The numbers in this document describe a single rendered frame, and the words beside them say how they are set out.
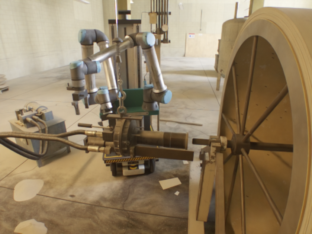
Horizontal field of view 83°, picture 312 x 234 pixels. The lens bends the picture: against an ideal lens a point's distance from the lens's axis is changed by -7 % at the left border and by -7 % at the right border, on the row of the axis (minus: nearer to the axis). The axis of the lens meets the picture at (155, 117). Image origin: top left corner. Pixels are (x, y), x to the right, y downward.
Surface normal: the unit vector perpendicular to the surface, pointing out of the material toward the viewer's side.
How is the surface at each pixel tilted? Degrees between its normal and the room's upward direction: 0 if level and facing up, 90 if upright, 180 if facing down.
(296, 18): 26
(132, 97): 90
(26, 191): 14
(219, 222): 35
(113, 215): 0
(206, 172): 90
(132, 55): 90
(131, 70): 90
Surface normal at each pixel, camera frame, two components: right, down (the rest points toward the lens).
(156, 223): 0.00, -0.92
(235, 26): -0.71, 0.27
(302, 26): -0.08, -0.62
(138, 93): 0.18, 0.38
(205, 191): -0.16, 0.38
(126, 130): 0.06, -0.41
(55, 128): 0.82, 0.22
